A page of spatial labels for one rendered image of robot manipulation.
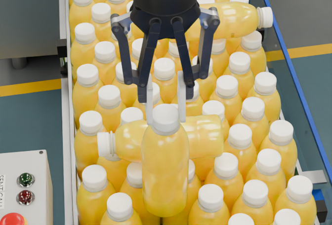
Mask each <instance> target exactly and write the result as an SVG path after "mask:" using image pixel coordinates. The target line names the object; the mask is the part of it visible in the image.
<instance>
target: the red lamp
mask: <svg viewBox="0 0 332 225"><path fill-rule="evenodd" d="M32 198H33V196H32V193H31V192H30V191H29V190H22V191H21V192H19V194H18V200H19V201H20V202H22V203H27V202H29V201H31V200H32Z"/></svg>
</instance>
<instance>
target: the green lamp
mask: <svg viewBox="0 0 332 225"><path fill-rule="evenodd" d="M32 180H33V177H32V175H31V174H30V173H22V174H21V175H20V176H19V179H18V181H19V183H20V184H21V185H28V184H30V183H31V182H32Z"/></svg>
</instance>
